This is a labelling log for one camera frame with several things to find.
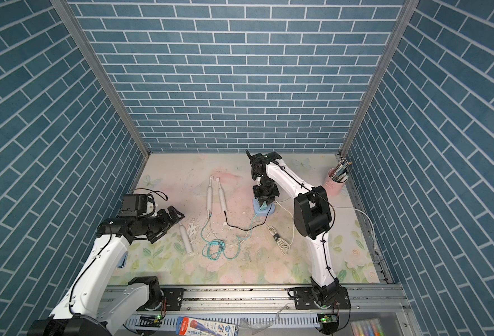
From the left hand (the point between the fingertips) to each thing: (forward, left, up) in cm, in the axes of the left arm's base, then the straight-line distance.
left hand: (181, 221), depth 78 cm
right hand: (+11, -32, -6) cm, 35 cm away
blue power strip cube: (+9, -30, -9) cm, 33 cm away
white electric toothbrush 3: (-1, +1, -13) cm, 13 cm away
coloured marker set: (-32, -67, -11) cm, 75 cm away
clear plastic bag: (-31, -28, -14) cm, 45 cm away
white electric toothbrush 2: (+20, -12, -13) cm, 27 cm away
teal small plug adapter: (+10, -32, -4) cm, 34 cm away
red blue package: (-31, -6, -13) cm, 34 cm away
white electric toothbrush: (+21, -6, -13) cm, 25 cm away
